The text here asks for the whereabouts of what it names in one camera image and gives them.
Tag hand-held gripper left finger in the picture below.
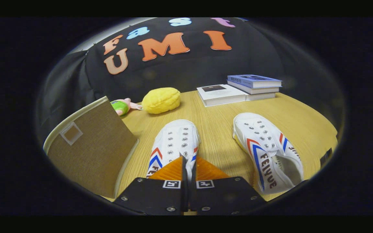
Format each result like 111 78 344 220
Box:
114 155 189 216

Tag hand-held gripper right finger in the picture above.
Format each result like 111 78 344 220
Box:
191 156 267 216

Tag white shoe with stripes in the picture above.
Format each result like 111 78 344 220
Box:
233 112 305 195
146 119 202 180

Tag beige fabric storage box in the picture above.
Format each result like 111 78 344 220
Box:
43 96 140 199

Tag yellow round plush ball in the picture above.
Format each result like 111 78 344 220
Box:
141 87 181 115

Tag white book with dark photo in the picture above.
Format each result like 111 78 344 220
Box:
197 84 249 107

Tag pink and green plush toy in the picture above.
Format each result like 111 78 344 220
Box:
110 98 143 116

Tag plain white paperback book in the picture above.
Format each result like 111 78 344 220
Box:
245 92 277 101

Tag black backdrop cloth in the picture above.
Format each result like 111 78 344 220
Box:
37 18 345 136

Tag grey paperback book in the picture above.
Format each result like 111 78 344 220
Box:
228 81 280 95

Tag blue cover book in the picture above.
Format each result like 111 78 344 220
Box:
227 74 283 89

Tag black table edge bracket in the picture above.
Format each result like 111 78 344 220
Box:
320 148 333 167

